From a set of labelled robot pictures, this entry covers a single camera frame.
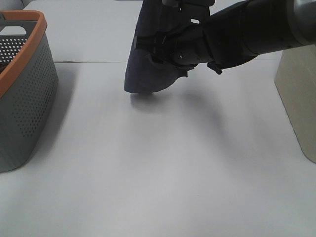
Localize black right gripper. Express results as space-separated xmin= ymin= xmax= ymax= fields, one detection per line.
xmin=133 ymin=24 xmax=222 ymax=75

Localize dark navy towel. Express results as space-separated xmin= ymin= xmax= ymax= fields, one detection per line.
xmin=124 ymin=0 xmax=215 ymax=94

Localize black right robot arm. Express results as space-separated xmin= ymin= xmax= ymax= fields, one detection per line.
xmin=133 ymin=0 xmax=316 ymax=74

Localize beige bin grey rim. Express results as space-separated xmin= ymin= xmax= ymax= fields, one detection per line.
xmin=275 ymin=45 xmax=316 ymax=163

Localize grey perforated basket orange rim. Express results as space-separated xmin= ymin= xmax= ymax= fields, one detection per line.
xmin=0 ymin=10 xmax=59 ymax=173

